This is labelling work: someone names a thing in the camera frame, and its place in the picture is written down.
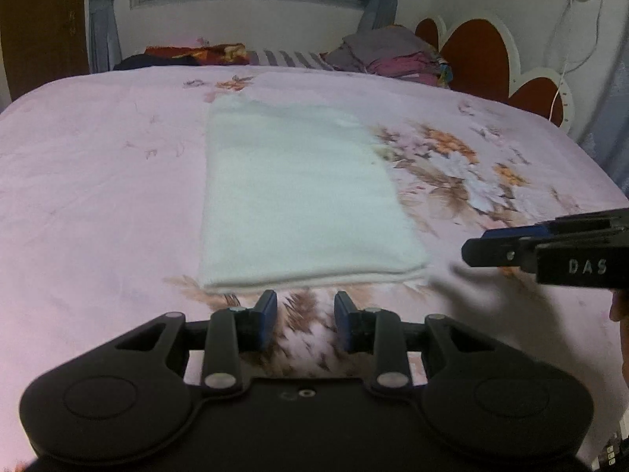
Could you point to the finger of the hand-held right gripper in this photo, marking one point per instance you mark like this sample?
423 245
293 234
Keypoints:
491 253
516 231

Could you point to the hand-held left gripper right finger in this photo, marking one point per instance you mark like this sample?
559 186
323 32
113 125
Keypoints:
342 319

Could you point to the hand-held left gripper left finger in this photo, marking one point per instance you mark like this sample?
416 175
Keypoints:
268 314

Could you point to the white towel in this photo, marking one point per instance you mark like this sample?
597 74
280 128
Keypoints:
295 187

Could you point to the pile of folded clothes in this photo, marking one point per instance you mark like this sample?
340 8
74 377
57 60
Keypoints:
383 49

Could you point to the person's right hand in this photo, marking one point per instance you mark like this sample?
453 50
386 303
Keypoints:
624 319

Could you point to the white and red scalloped headboard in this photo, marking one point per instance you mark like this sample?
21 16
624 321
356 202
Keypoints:
476 54

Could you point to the pink floral blanket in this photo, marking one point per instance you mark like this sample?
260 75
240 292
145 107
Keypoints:
98 182

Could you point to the grey striped pillow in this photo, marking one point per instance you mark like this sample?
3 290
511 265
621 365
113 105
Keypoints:
290 58

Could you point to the red patterned cloth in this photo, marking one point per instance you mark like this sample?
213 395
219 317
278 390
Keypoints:
206 53

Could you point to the black cloth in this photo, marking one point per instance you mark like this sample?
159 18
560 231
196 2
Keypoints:
147 62

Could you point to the brown wooden wardrobe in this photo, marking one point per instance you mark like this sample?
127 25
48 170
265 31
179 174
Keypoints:
39 24

